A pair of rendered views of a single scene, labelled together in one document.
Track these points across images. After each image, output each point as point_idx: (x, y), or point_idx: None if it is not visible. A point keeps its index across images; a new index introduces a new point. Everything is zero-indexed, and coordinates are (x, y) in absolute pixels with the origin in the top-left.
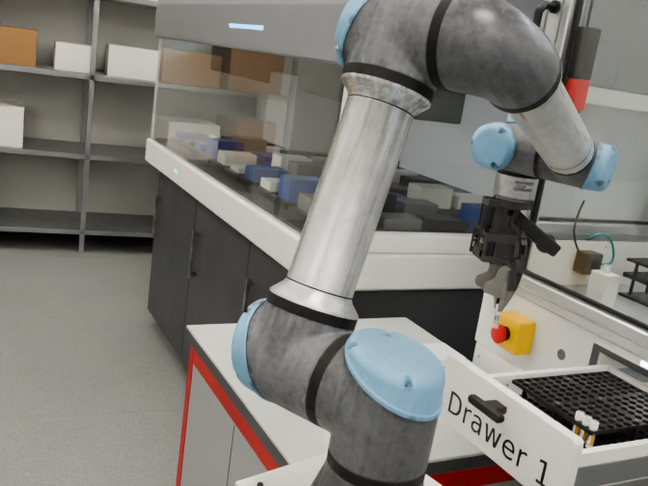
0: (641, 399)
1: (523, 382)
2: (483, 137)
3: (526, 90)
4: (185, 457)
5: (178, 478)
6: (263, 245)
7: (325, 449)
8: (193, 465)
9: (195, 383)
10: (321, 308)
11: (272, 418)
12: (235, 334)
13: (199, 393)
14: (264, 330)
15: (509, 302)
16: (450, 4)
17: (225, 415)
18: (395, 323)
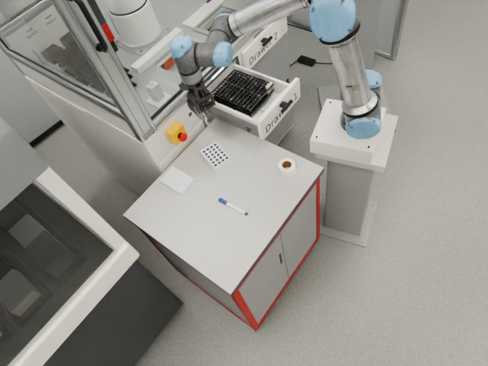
0: (231, 80)
1: (248, 107)
2: (229, 53)
3: None
4: (250, 303)
5: (249, 312)
6: (64, 337)
7: (299, 171)
8: (257, 290)
9: (244, 286)
10: (372, 91)
11: (293, 197)
12: (380, 125)
13: (249, 280)
14: (378, 112)
15: (160, 133)
16: None
17: (272, 244)
18: (138, 213)
